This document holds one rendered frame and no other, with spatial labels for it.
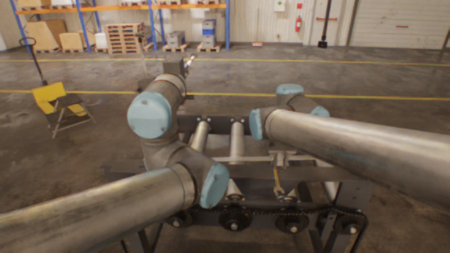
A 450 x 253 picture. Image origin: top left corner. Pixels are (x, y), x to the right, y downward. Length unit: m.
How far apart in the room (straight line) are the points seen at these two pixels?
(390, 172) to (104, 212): 0.36
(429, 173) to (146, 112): 0.44
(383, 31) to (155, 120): 11.15
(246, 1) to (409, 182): 9.66
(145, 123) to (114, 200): 0.19
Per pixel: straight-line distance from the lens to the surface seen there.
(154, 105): 0.47
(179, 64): 0.64
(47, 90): 5.65
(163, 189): 0.40
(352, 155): 0.38
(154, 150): 0.54
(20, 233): 0.34
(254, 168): 1.10
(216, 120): 2.04
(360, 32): 10.99
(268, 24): 9.97
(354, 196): 1.33
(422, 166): 0.32
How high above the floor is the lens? 1.89
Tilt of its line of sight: 27 degrees down
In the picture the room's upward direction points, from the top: straight up
